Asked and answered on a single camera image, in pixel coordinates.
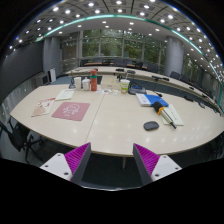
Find long curved conference table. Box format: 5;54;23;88
64;65;224;111

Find pink mouse pad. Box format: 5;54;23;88
51;101;91;122

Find green-printed paper cup with straw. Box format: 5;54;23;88
119;78;131;95

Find white lidded mug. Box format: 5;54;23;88
81;77;92;92

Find red drink bottle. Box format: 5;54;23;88
90;69;99;92

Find cream cardboard box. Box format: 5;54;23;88
99;75;122;91

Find dark office chairs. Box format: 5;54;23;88
79;58;218;88

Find white booklet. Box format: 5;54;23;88
54;88;76;102

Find black computer mouse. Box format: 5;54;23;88
143;120;160;132

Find blue and white book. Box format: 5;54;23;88
135;93;170;108

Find grey box appliance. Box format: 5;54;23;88
33;71;51;88

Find handheld microphone with orange ring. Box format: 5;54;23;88
152;101;178;130

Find white standing appliance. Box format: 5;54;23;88
49;67;58;84

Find ceiling lights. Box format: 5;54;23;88
8;0;224;73

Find white paper cup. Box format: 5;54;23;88
73;76;82;91

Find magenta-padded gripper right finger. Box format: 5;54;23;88
132;143;183;186

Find black conference microphone console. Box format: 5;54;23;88
128;85;148;96

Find black office chair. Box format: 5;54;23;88
0;119;44;162

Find cream paper notebook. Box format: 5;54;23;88
159;103;185;127

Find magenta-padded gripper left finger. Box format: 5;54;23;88
39;142;92;185

